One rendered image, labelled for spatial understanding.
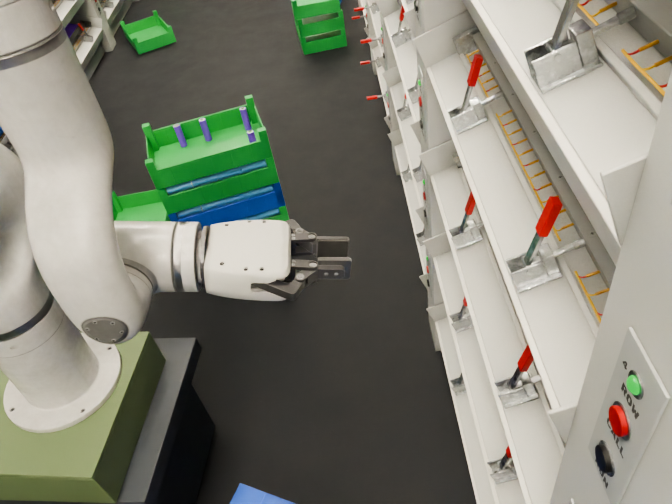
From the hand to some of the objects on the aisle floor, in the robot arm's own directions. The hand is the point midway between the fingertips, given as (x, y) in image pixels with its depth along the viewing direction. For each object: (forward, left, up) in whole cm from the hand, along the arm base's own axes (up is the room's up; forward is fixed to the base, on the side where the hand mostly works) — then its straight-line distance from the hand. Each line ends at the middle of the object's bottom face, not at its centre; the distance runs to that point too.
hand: (333, 257), depth 70 cm
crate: (-6, -17, -64) cm, 67 cm away
